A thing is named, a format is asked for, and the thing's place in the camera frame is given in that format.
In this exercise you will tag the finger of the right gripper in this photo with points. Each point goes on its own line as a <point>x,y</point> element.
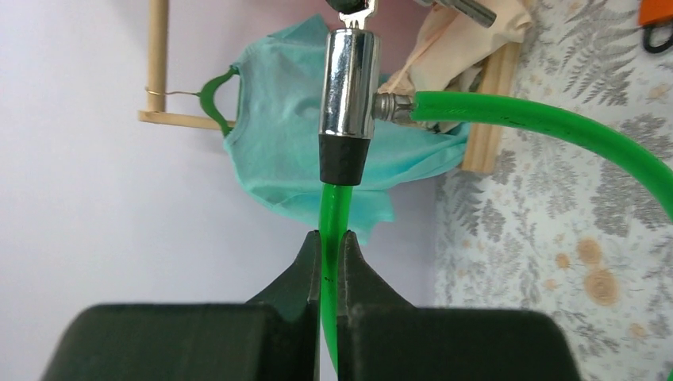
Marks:
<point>347,6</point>

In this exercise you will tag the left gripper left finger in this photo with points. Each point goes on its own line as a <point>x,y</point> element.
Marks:
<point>272,336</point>

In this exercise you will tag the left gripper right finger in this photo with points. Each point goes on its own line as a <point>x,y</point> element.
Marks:
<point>382,336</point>

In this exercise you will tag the green cable lock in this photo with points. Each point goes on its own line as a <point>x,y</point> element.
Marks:
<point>347,124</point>

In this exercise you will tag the beige cloth bag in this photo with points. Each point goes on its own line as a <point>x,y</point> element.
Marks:
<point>450,43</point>

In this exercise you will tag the teal t-shirt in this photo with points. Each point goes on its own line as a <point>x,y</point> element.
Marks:
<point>274,143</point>

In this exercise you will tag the wooden clothes rack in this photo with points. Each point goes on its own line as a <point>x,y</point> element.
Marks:
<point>483,141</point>

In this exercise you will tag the floral table cloth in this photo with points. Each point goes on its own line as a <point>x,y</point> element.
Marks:
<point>556,228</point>

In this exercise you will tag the orange black padlock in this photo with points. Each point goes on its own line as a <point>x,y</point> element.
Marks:
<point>653,15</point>

